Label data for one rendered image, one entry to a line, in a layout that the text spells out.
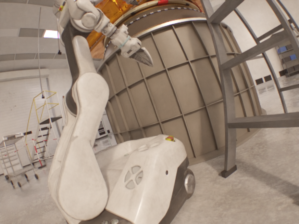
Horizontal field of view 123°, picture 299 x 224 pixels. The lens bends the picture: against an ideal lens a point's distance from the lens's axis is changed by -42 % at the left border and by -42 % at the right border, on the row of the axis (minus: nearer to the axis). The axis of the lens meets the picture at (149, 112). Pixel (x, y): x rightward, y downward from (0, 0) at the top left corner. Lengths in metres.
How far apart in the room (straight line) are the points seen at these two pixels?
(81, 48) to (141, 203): 0.69
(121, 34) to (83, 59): 0.21
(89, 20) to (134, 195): 0.64
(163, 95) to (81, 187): 0.89
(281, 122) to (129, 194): 0.60
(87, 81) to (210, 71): 0.95
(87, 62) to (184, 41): 0.83
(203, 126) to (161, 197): 0.77
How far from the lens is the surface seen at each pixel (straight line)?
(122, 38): 0.61
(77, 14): 0.62
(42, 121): 5.74
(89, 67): 0.68
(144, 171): 0.48
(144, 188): 0.46
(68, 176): 0.47
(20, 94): 8.81
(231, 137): 0.82
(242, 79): 1.49
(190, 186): 0.73
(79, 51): 0.71
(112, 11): 2.13
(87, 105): 0.53
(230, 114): 0.80
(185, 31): 1.29
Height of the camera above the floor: 0.49
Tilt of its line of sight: 1 degrees up
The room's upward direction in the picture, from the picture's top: 19 degrees counter-clockwise
